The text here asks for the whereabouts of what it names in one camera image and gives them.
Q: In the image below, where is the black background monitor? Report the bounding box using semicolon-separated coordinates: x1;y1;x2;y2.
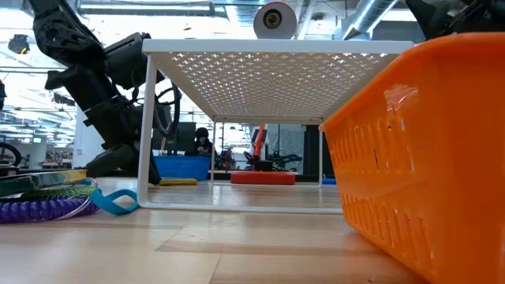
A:
169;121;197;155

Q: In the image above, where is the silver ventilation duct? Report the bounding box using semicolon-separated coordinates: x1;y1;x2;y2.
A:
342;0;399;40

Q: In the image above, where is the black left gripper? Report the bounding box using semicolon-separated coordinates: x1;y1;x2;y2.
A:
83;97;174;186

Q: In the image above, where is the dark cabinet panel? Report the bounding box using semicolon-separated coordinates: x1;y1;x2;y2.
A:
303;125;335;178

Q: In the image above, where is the white perforated metal shelf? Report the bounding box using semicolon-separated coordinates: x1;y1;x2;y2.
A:
136;38;414;215

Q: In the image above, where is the blue plastic basket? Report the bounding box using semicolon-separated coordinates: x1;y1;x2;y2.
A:
152;155;212;181

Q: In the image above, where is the black background equipment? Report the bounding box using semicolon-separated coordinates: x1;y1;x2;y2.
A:
271;151;304;174

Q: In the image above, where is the green coil keychain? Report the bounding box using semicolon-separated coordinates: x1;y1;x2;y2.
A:
0;169;98;199

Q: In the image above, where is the black ceiling fixture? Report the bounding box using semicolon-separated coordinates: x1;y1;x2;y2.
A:
7;34;31;55

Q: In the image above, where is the person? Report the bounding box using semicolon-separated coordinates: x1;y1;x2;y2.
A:
184;126;217;158

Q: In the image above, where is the white round camera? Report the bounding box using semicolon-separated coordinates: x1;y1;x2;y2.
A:
252;1;297;40

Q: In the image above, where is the yellow packaged card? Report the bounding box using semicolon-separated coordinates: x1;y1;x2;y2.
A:
159;177;198;187

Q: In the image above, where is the white building column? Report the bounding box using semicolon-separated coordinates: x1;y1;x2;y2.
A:
72;106;106;169

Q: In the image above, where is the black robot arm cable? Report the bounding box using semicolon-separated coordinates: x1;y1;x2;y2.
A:
151;82;182;139

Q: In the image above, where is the purple coil keychain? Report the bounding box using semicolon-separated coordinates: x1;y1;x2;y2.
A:
0;196;100;225

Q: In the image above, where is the orange plastic basket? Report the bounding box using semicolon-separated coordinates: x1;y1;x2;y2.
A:
318;32;505;284

